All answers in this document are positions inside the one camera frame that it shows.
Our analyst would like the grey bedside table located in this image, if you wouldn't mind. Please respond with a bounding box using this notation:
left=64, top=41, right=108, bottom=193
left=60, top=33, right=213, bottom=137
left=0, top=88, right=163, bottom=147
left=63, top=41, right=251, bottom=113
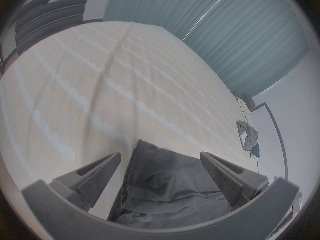
left=232, top=91, right=256, bottom=109

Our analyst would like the black dressing table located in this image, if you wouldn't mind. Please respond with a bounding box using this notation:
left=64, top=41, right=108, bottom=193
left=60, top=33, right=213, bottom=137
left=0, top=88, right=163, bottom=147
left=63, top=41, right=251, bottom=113
left=0, top=0, right=54, bottom=70

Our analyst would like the bed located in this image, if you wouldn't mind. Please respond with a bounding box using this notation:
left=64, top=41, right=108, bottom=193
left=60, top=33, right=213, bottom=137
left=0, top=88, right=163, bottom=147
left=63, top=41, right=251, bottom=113
left=0, top=21, right=288, bottom=225

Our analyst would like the blue-green curtain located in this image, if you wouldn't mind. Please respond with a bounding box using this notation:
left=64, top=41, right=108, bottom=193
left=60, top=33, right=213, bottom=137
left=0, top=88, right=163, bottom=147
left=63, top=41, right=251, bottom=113
left=103, top=0, right=237, bottom=41
left=183, top=0, right=311, bottom=99

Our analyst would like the pile of clothes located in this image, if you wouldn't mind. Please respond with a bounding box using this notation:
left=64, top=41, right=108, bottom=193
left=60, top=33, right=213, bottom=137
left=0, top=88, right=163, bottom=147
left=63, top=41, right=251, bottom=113
left=236, top=120, right=261, bottom=162

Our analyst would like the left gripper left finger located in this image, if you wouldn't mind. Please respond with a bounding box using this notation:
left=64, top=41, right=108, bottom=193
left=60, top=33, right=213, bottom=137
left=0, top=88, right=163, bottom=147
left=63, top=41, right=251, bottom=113
left=51, top=152, right=122, bottom=211

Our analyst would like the white printed pillow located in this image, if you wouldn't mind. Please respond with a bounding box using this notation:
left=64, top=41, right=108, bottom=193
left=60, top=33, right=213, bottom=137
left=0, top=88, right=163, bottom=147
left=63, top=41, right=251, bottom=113
left=235, top=96, right=253, bottom=125

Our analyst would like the black T-shirt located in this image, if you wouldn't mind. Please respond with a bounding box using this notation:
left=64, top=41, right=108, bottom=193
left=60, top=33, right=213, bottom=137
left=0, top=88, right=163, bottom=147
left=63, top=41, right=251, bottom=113
left=107, top=139, right=232, bottom=230

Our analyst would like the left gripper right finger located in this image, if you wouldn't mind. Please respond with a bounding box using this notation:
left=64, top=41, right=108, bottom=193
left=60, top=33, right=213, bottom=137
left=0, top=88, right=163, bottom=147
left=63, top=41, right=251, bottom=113
left=200, top=151, right=269, bottom=207

